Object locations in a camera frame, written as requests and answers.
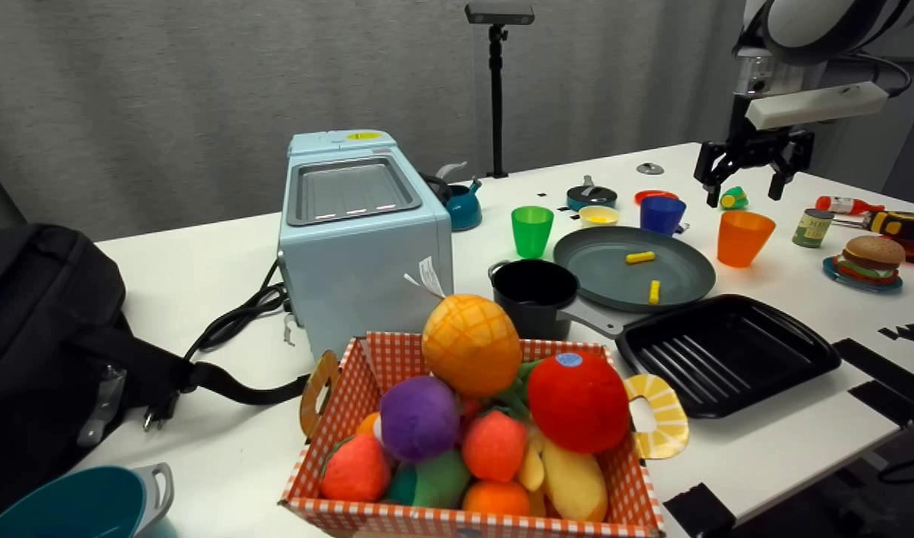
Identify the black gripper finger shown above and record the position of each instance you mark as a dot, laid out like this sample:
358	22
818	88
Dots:
787	173
711	176

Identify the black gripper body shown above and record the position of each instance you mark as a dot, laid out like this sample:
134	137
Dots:
755	146

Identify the orange plastic cup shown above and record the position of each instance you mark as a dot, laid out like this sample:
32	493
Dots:
743	240

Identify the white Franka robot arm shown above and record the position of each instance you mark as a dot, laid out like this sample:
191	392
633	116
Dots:
817	26

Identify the blue plastic cup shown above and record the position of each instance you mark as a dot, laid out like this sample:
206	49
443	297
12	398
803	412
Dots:
660	218

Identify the small teal plate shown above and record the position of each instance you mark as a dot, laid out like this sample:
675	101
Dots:
833	273

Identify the green plastic cup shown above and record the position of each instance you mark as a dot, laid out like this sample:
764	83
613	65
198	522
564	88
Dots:
533	234

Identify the green yellow toy ball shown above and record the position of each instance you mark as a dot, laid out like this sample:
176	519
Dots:
731	200

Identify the small silver disc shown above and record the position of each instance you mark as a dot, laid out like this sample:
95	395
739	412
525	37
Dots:
649	168

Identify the toy food can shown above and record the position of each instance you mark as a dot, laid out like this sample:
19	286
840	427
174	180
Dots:
809	228

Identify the red toy ketchup bottle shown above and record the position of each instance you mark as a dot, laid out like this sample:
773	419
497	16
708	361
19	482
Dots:
843	209

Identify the yellow toy fry piece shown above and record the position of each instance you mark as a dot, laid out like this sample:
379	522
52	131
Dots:
639	258
655	291

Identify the toy burger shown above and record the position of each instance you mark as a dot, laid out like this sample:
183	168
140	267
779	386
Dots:
873	258

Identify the teal pan with dark lid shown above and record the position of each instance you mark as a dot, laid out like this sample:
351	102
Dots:
590	195

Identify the brown yellow toy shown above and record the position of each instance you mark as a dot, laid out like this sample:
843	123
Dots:
908	234

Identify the dark frying pan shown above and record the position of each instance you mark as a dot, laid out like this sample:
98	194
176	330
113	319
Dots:
607	270

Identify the black grill tray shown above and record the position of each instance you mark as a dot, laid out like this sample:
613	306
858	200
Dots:
727	355

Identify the black toy pot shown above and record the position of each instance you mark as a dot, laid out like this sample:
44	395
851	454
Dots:
533	301

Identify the yellow pineapple slice toy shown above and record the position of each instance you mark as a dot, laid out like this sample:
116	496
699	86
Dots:
667	419

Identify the teal toy kettle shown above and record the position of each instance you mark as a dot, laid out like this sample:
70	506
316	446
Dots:
460	209

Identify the red plush tomato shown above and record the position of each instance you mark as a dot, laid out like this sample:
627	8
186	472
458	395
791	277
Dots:
578	406

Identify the orange plush pineapple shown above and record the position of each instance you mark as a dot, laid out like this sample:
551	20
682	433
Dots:
473	345

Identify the yellow plush potato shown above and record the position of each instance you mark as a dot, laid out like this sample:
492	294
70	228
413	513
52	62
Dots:
573	482

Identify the peach plush fruit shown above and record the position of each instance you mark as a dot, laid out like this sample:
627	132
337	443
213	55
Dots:
492	446

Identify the light blue toaster oven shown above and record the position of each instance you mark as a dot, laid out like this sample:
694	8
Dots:
361	270

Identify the purple plush fruit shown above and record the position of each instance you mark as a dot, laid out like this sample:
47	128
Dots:
418	419

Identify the orange plush fruit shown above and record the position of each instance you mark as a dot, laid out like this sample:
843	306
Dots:
497	497

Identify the green plush fruit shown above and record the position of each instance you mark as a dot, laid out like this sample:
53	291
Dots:
436	481

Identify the red-orange plush fruit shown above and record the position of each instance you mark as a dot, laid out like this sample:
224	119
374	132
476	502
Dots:
355	469

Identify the red checkered fruit basket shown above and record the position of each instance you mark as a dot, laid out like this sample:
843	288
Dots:
376	525

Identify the black bag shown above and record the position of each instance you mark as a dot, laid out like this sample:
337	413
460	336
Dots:
38	348

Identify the teal toy pot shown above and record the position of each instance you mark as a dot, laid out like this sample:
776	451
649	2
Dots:
70	503

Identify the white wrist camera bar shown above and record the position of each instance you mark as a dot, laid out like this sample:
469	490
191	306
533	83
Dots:
817	107

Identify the black camera tripod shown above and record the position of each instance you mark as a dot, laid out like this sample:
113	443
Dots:
497	91

